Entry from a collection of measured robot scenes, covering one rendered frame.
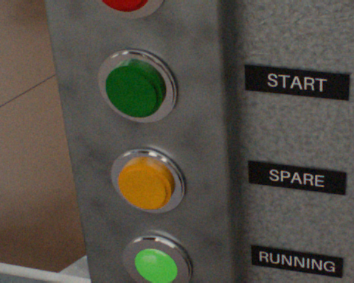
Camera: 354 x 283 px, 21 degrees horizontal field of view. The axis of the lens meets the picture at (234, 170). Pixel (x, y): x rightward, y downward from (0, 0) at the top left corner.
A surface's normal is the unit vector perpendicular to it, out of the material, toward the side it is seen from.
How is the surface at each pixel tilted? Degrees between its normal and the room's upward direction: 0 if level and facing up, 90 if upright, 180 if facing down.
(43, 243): 0
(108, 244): 90
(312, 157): 90
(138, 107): 90
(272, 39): 90
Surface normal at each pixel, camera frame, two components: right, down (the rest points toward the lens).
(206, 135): -0.26, 0.56
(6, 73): -0.04, -0.82
